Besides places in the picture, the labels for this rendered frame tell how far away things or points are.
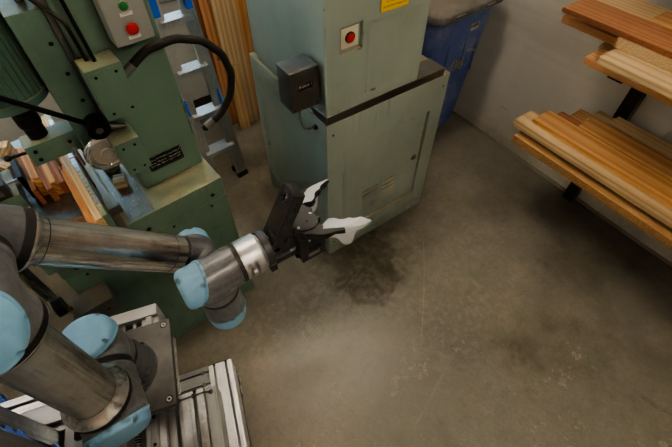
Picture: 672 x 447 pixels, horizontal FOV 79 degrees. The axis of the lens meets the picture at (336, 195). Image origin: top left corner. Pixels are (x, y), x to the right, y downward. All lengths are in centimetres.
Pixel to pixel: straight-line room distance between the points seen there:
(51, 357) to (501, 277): 198
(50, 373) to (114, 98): 73
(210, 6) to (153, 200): 143
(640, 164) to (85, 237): 202
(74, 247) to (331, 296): 150
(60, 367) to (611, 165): 198
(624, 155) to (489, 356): 106
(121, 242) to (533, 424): 173
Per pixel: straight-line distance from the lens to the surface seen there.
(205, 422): 117
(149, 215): 147
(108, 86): 122
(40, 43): 129
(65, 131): 145
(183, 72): 221
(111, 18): 119
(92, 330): 100
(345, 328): 200
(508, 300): 223
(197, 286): 72
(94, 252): 76
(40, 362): 71
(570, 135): 216
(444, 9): 223
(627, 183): 207
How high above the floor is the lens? 184
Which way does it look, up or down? 49 degrees down
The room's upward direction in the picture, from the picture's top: straight up
